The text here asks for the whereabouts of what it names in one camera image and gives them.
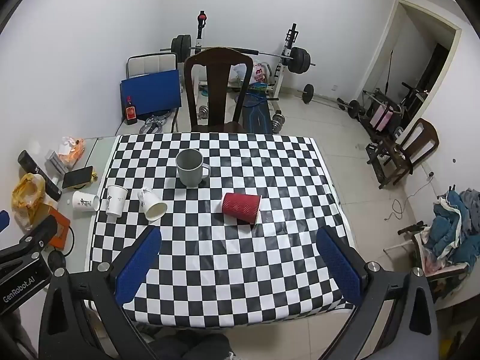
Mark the exercise machine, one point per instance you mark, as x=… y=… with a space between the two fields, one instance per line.
x=386 y=114

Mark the black white checkered tablecloth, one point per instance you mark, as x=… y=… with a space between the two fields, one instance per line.
x=232 y=262

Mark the brown wooden chair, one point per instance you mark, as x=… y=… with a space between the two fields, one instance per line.
x=418 y=146

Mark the dark sauce bottle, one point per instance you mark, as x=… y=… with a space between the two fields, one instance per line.
x=131 y=116

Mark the chrome dumbbell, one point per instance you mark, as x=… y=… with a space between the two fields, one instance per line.
x=278 y=120
x=203 y=112

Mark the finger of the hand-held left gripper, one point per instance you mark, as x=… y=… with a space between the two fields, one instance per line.
x=35 y=236
x=3 y=220

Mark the black metal frame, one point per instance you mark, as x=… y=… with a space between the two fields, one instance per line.
x=378 y=153

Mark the white printed paper cup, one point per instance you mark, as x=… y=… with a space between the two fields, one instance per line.
x=152 y=206
x=84 y=201
x=115 y=202

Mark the white weight bench rack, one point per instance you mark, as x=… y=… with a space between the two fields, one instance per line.
x=283 y=71

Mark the barbell with black plates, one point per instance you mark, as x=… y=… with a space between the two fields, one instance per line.
x=300 y=59

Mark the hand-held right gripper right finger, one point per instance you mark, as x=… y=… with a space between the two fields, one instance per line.
x=339 y=266

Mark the red ribbed paper cup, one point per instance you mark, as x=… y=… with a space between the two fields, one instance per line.
x=240 y=209

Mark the orange box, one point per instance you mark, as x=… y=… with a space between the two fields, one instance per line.
x=58 y=228

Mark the grey mug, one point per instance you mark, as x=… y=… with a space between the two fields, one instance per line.
x=189 y=176

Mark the grey small box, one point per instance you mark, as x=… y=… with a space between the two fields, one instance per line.
x=54 y=161

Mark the pile of clothes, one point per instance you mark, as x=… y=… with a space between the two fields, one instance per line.
x=453 y=225

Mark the white padded chair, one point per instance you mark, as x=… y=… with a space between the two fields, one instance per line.
x=152 y=63

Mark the long black remote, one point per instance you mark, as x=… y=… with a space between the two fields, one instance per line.
x=37 y=172

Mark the orange snack packets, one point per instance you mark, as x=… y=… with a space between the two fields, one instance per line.
x=71 y=152

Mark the white pink plastic bag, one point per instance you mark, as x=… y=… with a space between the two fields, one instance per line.
x=259 y=72

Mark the dark wooden chair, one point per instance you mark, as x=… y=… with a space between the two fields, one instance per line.
x=216 y=93

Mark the yellow plastic bag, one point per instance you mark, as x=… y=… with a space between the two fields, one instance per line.
x=26 y=198

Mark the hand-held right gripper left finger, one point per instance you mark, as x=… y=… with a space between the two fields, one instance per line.
x=137 y=266

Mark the person's dark trousers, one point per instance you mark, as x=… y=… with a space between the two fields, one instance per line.
x=195 y=347

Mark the blue board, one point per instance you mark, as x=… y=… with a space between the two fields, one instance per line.
x=150 y=93

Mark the black smartphone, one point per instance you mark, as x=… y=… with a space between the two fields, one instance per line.
x=77 y=177

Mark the small barbell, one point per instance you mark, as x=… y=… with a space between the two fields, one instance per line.
x=308 y=93

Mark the chrome weight plates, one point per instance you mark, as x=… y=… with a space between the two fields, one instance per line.
x=157 y=120

